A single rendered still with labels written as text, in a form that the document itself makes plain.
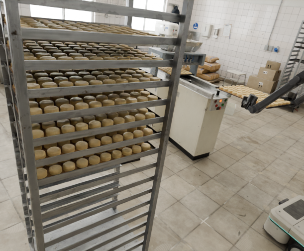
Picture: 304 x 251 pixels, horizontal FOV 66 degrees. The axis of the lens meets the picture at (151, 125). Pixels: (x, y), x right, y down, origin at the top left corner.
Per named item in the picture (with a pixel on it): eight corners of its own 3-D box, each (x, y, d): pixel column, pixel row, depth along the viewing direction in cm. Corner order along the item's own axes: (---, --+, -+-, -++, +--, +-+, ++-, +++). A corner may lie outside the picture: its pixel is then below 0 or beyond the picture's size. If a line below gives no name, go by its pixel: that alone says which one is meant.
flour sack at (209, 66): (209, 71, 613) (210, 64, 606) (195, 67, 636) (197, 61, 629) (221, 68, 664) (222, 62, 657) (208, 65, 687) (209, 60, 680)
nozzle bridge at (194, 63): (145, 73, 316) (148, 47, 301) (186, 72, 354) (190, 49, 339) (158, 80, 292) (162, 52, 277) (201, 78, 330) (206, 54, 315)
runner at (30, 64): (173, 64, 106) (174, 58, 105) (177, 66, 104) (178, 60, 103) (11, 67, 70) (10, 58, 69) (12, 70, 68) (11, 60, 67)
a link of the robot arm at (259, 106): (301, 80, 157) (307, 81, 164) (296, 73, 159) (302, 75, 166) (250, 115, 187) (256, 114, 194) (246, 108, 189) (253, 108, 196)
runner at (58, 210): (154, 175, 134) (155, 171, 132) (157, 178, 132) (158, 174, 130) (31, 217, 98) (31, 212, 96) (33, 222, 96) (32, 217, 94)
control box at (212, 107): (208, 109, 260) (211, 98, 254) (223, 107, 273) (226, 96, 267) (210, 111, 258) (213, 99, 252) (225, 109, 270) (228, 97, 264)
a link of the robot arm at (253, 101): (252, 113, 186) (257, 112, 192) (259, 100, 181) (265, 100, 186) (240, 105, 194) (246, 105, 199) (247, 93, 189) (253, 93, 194)
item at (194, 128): (160, 136, 339) (170, 75, 300) (179, 132, 357) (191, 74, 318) (192, 162, 288) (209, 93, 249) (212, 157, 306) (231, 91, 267)
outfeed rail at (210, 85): (142, 58, 411) (142, 54, 408) (143, 58, 413) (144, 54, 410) (229, 97, 264) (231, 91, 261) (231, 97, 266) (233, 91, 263)
